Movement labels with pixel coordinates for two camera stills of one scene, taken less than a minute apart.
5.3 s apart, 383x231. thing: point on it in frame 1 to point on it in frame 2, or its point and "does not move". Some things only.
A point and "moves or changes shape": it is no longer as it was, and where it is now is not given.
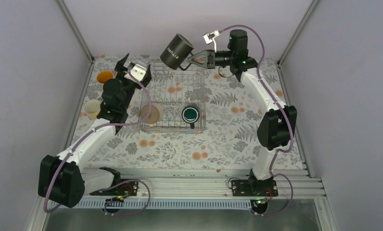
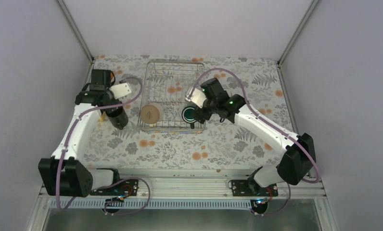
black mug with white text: [176, 51] moves or changes shape
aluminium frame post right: [311, 6] does not move
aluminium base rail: [293, 182] does not move
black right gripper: [210, 57] to [205, 116]
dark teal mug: [190, 114] does not move
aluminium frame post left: [66, 13] does not move
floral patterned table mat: [190, 118] does not move
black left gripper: [120, 66] to [109, 109]
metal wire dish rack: [180, 96] does not move
